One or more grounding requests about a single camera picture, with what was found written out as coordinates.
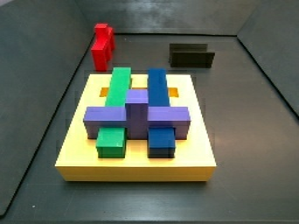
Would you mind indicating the blue long bar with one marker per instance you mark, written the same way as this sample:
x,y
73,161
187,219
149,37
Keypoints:
x,y
160,136

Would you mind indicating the yellow base board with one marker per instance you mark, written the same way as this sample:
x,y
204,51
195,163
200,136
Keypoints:
x,y
79,163

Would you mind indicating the green long bar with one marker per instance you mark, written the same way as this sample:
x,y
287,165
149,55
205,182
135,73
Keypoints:
x,y
111,143

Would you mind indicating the purple cross-shaped block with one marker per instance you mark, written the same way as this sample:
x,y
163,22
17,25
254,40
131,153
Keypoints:
x,y
137,116

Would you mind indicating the black block holder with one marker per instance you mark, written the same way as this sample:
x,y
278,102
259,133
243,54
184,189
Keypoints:
x,y
189,55

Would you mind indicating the red cross-shaped block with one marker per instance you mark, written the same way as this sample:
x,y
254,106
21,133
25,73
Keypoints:
x,y
103,46

